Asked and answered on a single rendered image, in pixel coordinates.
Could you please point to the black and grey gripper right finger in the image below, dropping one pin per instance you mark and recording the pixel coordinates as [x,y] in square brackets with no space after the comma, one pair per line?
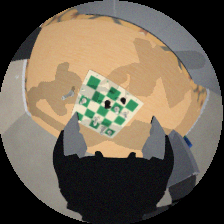
[158,149]

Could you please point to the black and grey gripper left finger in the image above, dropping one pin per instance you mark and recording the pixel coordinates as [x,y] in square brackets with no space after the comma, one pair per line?
[69,147]

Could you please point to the green and white chessboard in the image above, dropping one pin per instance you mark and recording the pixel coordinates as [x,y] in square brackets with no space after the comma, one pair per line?
[97,89]

